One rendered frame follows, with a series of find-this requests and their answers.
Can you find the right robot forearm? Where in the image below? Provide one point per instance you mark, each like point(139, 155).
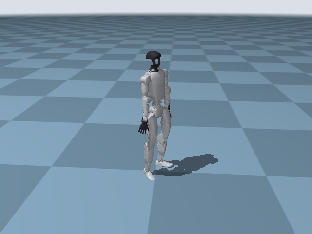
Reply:
point(145, 107)

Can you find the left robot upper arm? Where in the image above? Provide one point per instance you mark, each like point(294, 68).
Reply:
point(167, 88)

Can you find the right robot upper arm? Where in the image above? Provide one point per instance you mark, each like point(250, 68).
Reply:
point(145, 80)

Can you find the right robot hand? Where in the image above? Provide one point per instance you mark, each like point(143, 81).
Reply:
point(143, 126)

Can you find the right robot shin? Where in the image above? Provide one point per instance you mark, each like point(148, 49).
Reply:
point(148, 155)

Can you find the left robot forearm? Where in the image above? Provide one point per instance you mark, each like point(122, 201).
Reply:
point(167, 100)

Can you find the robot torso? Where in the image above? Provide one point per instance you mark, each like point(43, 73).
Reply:
point(156, 91)

